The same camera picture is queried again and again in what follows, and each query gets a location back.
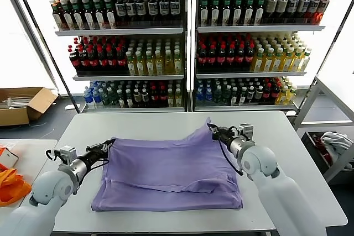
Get dark tea bottle green label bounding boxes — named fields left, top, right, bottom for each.
left=253, top=0, right=265, bottom=25
left=243, top=0, right=254, bottom=26
left=103, top=0, right=117, bottom=29
left=209, top=0, right=221, bottom=26
left=92, top=0, right=106, bottom=30
left=231, top=0, right=243, bottom=26
left=70, top=0, right=84, bottom=30
left=60, top=0, right=74, bottom=30
left=220, top=0, right=232, bottom=26
left=81, top=0, right=95, bottom=30
left=199, top=0, right=210, bottom=26

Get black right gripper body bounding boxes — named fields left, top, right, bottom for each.
left=218, top=127, right=238, bottom=144

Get dark frame pole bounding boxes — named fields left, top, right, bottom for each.
left=309, top=0, right=354, bottom=81
left=9, top=0, right=82, bottom=114

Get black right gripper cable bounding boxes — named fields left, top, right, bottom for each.
left=218, top=139, right=244, bottom=176

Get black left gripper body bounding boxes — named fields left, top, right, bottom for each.
left=79, top=149, right=109, bottom=166

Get orange cloth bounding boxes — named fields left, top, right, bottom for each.
left=0, top=162, right=33, bottom=208

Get white sticks in carton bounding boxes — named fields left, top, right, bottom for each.
left=0, top=96, right=35, bottom=109

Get small yellow juice bottle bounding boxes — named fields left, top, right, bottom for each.
left=174, top=87, right=183, bottom=107
left=285, top=85, right=296, bottom=104
left=166, top=87, right=175, bottom=108
left=277, top=85, right=287, bottom=105

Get blue water bottle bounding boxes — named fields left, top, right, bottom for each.
left=92, top=87, right=101, bottom=108
left=195, top=86, right=204, bottom=106
left=204, top=86, right=213, bottom=106
left=83, top=88, right=93, bottom=108

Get red tea bottle white label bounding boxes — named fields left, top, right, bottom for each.
left=50, top=1, right=63, bottom=30

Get yellow juice bottle green label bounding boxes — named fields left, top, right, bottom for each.
left=126, top=50, right=136, bottom=76
left=291, top=48, right=302, bottom=72
left=262, top=48, right=274, bottom=72
left=153, top=49, right=164, bottom=76
left=281, top=48, right=293, bottom=72
left=272, top=48, right=284, bottom=72
left=163, top=49, right=174, bottom=75
left=251, top=48, right=264, bottom=72
left=144, top=50, right=155, bottom=76
left=173, top=49, right=184, bottom=75
left=134, top=50, right=145, bottom=76
left=299, top=49, right=310, bottom=72

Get grey metal drinks shelf unit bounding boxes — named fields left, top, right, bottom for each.
left=191, top=0, right=326, bottom=112
left=32, top=0, right=189, bottom=114

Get dark bottle grey label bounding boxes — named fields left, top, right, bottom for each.
left=296, top=0, right=310, bottom=24
left=286, top=0, right=299, bottom=24
left=306, top=0, right=320, bottom=24

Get grey metal rack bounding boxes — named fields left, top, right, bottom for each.
left=292, top=74, right=354, bottom=183

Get white orange carton box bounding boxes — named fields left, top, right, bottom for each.
left=0, top=144, right=20, bottom=168

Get white garment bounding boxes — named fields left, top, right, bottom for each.
left=319, top=132, right=354, bottom=162

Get red garment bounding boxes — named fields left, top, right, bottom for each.
left=311, top=133, right=332, bottom=164

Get red drink bottle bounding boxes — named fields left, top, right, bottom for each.
left=316, top=0, right=330, bottom=23

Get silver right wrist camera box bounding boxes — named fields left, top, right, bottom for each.
left=237, top=123, right=255, bottom=139

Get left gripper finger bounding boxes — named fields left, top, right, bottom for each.
left=102, top=138, right=116, bottom=153
left=86, top=143, right=105, bottom=153

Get cola bottle red cap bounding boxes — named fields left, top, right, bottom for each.
left=68, top=46, right=80, bottom=72
left=97, top=47, right=108, bottom=72
left=116, top=47, right=127, bottom=72
left=235, top=44, right=245, bottom=67
left=216, top=44, right=226, bottom=67
left=244, top=44, right=254, bottom=67
left=206, top=44, right=217, bottom=67
left=197, top=44, right=207, bottom=67
left=78, top=48, right=89, bottom=72
left=106, top=47, right=117, bottom=72
left=225, top=44, right=236, bottom=67
left=87, top=47, right=98, bottom=72

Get dark bottle black white label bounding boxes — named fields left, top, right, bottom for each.
left=134, top=0, right=146, bottom=28
left=169, top=0, right=181, bottom=28
left=158, top=0, right=169, bottom=28
left=125, top=0, right=136, bottom=28
left=147, top=0, right=158, bottom=28
left=114, top=0, right=126, bottom=28

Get small dark bottle white label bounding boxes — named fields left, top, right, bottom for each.
left=140, top=87, right=150, bottom=108
left=116, top=88, right=126, bottom=108
left=124, top=88, right=134, bottom=108
left=246, top=85, right=255, bottom=106
left=237, top=86, right=247, bottom=106
left=254, top=85, right=263, bottom=106
left=133, top=87, right=142, bottom=108

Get black storage bin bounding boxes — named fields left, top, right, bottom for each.
left=299, top=130, right=354, bottom=177

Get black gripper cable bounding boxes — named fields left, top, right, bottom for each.
left=218, top=139, right=244, bottom=176
left=72, top=158, right=111, bottom=194

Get open cardboard box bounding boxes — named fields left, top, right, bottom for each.
left=0, top=86, right=59, bottom=127

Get black left camera cable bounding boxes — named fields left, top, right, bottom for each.
left=45, top=149, right=60, bottom=162

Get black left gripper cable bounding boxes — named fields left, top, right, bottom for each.
left=72, top=158, right=111, bottom=194

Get small cola bottle red label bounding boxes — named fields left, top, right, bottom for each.
left=270, top=82, right=279, bottom=106
left=262, top=82, right=271, bottom=106
left=149, top=85, right=159, bottom=108
left=158, top=85, right=168, bottom=108

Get purple T-shirt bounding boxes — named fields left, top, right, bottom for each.
left=90, top=116, right=244, bottom=213

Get dark bottle beige label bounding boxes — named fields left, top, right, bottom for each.
left=275, top=0, right=288, bottom=24
left=264, top=0, right=277, bottom=24

